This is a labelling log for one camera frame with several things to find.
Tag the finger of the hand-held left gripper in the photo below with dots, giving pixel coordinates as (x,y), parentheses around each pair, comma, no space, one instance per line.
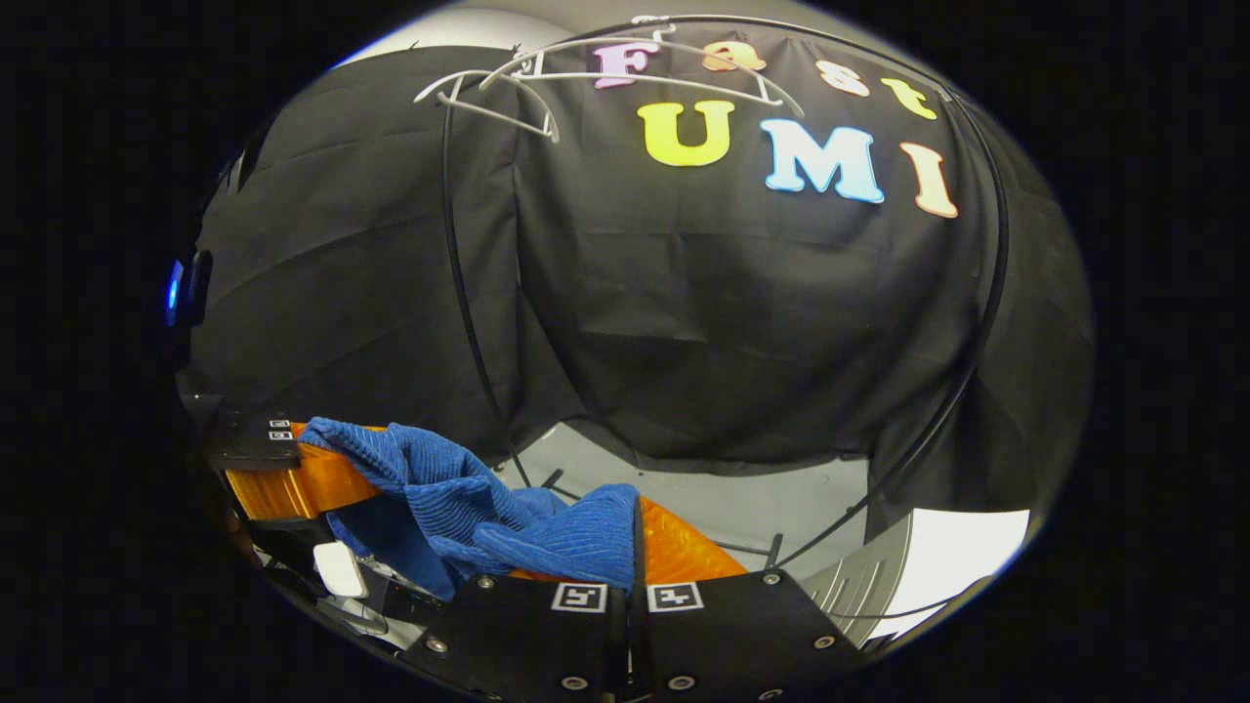
(283,488)
(244,423)

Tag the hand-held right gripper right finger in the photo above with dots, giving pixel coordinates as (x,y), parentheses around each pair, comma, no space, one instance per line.
(732,635)

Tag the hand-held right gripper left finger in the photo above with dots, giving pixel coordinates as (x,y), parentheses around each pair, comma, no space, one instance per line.
(527,635)

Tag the black metal clothes rack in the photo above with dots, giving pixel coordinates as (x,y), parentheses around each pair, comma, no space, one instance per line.
(454,254)

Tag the white plastic hanger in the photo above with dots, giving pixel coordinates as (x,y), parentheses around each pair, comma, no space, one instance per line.
(586,75)
(459,74)

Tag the white flat board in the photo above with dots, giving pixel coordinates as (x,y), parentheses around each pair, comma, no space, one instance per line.
(967,566)

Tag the black backdrop cloth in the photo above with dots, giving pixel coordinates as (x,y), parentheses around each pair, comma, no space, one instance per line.
(732,322)

